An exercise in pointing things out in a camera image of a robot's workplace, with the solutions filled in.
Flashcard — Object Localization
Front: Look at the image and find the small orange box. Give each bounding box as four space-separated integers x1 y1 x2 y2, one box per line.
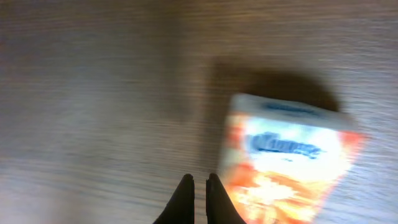
218 93 364 223

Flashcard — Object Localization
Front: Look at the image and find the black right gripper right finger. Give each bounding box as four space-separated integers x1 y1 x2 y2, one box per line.
206 173 246 224

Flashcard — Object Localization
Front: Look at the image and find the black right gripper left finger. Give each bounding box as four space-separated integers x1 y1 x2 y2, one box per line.
154 174 195 224

